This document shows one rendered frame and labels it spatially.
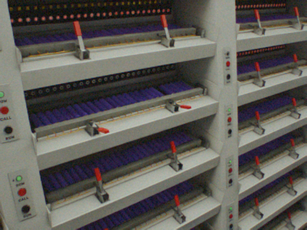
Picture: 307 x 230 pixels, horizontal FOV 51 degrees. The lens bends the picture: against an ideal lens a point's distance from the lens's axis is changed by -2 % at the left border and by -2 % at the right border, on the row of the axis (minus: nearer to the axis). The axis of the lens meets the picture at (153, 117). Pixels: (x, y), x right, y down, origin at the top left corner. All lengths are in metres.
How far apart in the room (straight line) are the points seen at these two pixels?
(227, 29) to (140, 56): 0.35
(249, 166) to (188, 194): 0.34
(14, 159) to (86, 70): 0.26
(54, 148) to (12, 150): 0.10
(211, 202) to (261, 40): 0.61
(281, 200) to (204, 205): 0.53
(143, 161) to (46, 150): 0.34
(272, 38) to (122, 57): 0.66
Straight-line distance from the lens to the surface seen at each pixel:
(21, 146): 0.77
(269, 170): 1.49
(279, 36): 1.35
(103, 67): 0.83
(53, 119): 0.88
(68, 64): 0.78
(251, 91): 1.23
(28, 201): 0.82
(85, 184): 0.94
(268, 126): 1.42
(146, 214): 1.11
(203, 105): 1.05
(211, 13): 1.08
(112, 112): 0.90
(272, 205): 1.60
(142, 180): 0.99
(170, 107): 0.98
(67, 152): 0.82
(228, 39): 1.11
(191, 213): 1.18
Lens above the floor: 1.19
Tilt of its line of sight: 16 degrees down
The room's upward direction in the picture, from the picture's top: 5 degrees counter-clockwise
